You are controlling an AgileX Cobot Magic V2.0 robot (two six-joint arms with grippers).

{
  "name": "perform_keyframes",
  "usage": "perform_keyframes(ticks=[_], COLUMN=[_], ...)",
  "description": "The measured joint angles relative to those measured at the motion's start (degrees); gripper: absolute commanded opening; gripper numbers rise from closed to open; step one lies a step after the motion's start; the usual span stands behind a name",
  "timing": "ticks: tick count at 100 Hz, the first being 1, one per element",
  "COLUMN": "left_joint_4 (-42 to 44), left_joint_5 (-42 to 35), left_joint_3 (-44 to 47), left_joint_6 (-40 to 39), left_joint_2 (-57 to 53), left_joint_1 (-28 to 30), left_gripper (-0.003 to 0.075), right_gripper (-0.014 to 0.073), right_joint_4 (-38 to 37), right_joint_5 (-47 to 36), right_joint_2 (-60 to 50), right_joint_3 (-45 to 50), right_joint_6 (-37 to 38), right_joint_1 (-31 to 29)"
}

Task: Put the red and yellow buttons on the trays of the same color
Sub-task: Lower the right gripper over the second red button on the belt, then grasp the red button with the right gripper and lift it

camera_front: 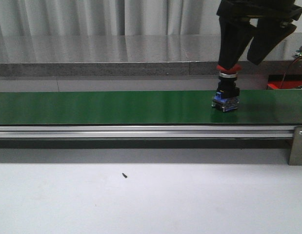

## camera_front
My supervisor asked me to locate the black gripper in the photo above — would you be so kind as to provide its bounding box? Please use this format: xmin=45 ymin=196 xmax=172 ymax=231
xmin=217 ymin=0 xmax=302 ymax=70

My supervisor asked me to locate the red plastic tray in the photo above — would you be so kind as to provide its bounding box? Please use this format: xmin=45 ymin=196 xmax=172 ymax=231
xmin=267 ymin=75 xmax=302 ymax=90

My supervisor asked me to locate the green conveyor belt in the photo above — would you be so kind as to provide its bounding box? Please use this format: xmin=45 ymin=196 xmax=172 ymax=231
xmin=0 ymin=90 xmax=302 ymax=125

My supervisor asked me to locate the grey curtain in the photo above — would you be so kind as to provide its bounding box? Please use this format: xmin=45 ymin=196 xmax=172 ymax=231
xmin=0 ymin=0 xmax=296 ymax=37

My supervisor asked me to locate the grey stone counter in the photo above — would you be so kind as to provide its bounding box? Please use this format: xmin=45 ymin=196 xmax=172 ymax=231
xmin=0 ymin=32 xmax=302 ymax=79

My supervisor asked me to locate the red black wire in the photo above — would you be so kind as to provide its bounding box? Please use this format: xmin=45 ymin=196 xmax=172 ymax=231
xmin=280 ymin=45 xmax=302 ymax=90

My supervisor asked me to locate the metal conveyor support bracket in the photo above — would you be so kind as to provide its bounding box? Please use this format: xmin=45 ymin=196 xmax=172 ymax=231
xmin=288 ymin=126 xmax=302 ymax=166

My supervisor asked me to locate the aluminium conveyor frame rail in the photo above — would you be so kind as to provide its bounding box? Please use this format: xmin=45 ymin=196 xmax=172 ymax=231
xmin=0 ymin=125 xmax=296 ymax=138

